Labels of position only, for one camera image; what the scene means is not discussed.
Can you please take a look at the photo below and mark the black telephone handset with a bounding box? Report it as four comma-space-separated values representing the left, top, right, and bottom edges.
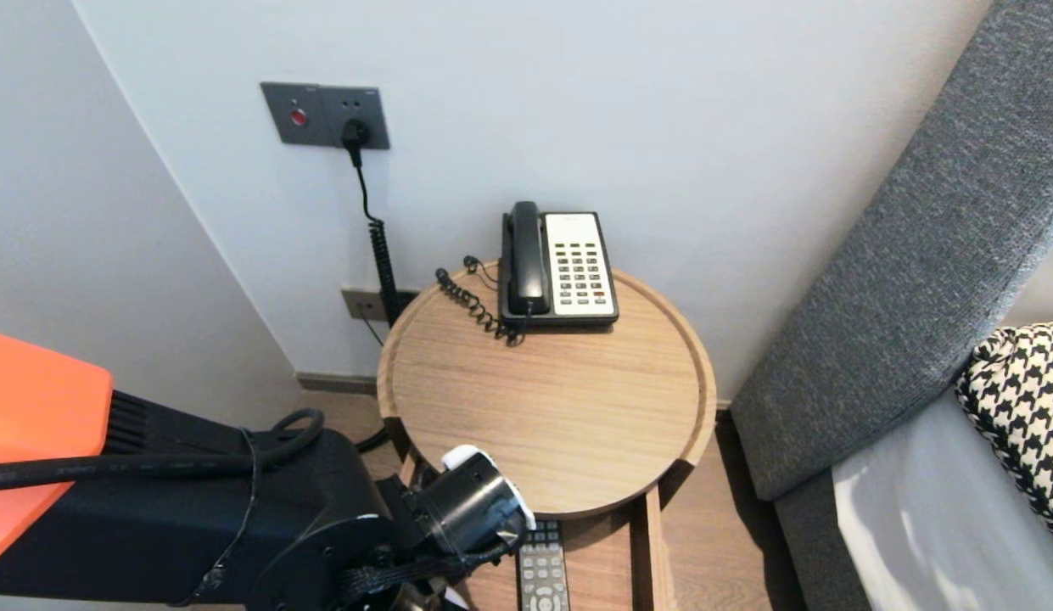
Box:
501, 200, 552, 320

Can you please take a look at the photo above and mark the black and white desk telephone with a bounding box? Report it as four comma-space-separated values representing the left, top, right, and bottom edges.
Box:
498, 210, 621, 333

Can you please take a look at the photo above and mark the round wooden side table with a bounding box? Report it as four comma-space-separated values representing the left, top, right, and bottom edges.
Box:
376, 259, 720, 611

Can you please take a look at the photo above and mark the brown baseboard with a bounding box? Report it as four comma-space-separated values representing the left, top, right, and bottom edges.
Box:
294, 371, 380, 397

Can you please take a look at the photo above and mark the black power plug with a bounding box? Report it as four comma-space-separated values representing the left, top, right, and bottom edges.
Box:
339, 118, 373, 168

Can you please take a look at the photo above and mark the black remote control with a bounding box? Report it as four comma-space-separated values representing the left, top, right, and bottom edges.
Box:
515, 519, 572, 611

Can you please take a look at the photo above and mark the gray upholstered headboard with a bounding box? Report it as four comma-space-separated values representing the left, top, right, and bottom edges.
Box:
729, 0, 1053, 503

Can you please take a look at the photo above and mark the gray bed base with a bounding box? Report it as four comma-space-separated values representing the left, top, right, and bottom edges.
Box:
772, 469, 877, 611

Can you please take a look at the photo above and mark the white bed sheet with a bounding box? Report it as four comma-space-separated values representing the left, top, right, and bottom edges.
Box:
831, 384, 1053, 611

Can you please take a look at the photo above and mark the houndstooth black white pillow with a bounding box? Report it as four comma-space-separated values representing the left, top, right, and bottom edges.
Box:
954, 320, 1053, 558

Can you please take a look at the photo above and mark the black coiled telephone cord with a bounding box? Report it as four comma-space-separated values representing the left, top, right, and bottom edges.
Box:
434, 255, 528, 348

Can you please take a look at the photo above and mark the black coiled power cable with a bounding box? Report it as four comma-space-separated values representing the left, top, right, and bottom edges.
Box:
350, 144, 406, 330

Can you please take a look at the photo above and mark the small low wall socket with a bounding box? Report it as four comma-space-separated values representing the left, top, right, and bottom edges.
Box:
339, 287, 422, 325

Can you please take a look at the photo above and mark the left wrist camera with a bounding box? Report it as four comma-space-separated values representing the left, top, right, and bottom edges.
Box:
440, 444, 538, 532

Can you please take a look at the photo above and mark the gray wall socket plate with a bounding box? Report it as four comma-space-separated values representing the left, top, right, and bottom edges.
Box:
318, 84, 392, 152

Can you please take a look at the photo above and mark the gray wall switch plate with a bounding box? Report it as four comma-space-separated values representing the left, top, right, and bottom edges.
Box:
260, 81, 325, 148

